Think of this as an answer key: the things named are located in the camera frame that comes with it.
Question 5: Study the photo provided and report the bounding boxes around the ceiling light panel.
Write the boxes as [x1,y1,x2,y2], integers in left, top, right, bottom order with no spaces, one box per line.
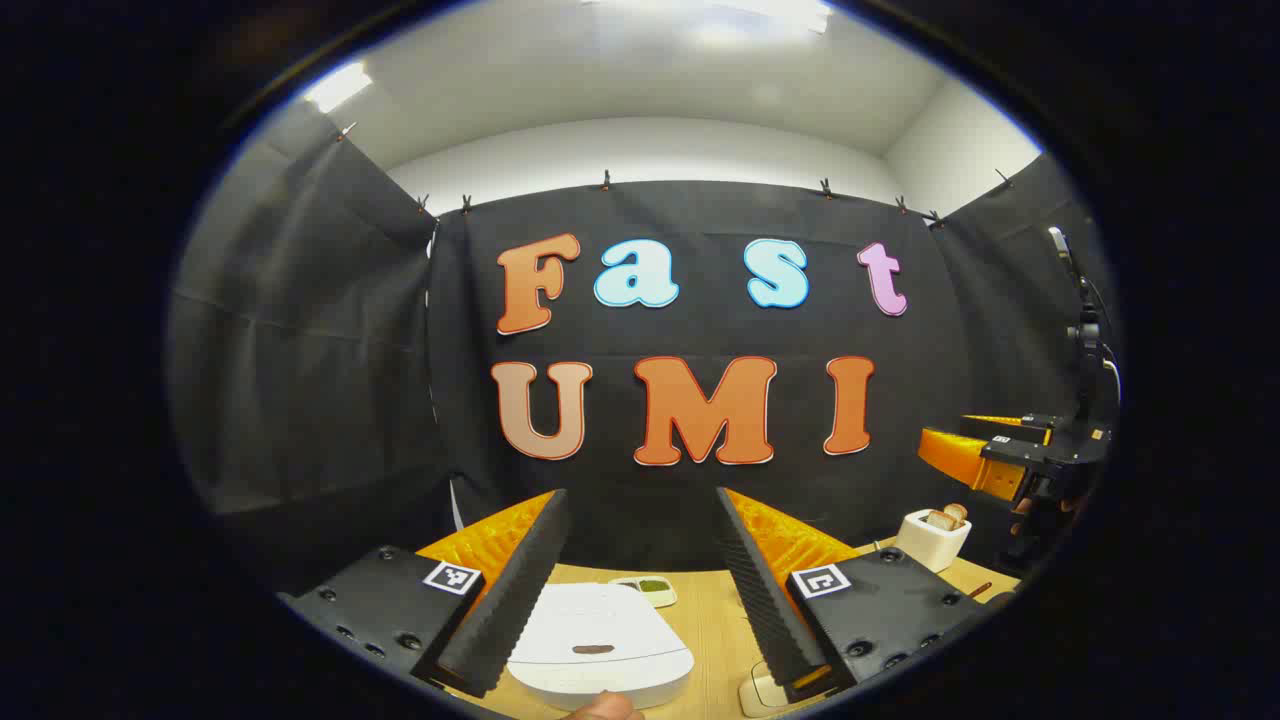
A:
[305,62,373,113]
[590,0,833,39]

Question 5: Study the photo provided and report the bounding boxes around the white rice cooker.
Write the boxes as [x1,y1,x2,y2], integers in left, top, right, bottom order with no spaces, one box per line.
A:
[507,583,695,711]

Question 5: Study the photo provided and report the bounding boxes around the white divided seasoning dish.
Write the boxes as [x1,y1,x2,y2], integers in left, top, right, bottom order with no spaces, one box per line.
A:
[608,576,678,609]

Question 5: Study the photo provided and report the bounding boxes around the white toaster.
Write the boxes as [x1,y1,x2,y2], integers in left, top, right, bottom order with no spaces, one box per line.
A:
[893,508,973,573]

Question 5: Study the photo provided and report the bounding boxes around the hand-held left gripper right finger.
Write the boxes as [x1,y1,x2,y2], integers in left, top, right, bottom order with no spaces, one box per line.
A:
[715,488,1013,704]

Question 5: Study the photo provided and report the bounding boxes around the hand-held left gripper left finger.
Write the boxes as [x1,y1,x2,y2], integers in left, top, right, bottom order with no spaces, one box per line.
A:
[278,489,571,699]

